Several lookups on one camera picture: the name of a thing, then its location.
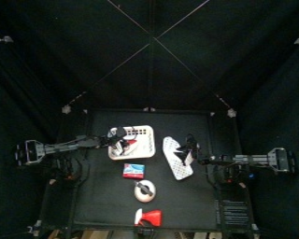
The red and white toy iron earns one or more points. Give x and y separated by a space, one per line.
131 143

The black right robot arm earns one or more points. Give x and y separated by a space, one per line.
256 160

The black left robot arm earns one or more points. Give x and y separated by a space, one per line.
60 147

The white plastic laundry basket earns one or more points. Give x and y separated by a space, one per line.
143 146

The red and blue small box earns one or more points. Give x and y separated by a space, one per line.
134 171

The white round tape roll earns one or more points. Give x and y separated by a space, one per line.
145 191

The white text label sticker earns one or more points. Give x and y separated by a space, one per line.
236 214

